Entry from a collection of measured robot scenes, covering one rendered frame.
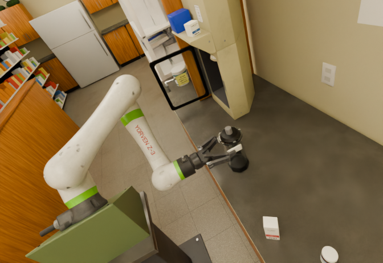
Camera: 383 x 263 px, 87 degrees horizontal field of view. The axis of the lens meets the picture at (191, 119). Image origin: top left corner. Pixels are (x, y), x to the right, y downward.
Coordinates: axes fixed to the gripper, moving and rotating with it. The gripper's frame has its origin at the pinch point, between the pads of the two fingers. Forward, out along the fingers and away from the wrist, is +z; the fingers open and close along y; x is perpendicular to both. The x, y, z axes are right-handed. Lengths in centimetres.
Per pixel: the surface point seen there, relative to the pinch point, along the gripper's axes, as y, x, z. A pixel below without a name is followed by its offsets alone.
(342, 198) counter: -36.3, 17.6, 24.8
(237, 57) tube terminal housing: 30.5, -21.4, 26.2
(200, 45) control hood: 30.3, -36.2, 8.4
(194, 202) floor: 52, 112, -37
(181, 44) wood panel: 67, -28, 8
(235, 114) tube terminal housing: 30.5, 13.1, 17.2
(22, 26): 550, -63, -226
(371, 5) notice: -9, -37, 59
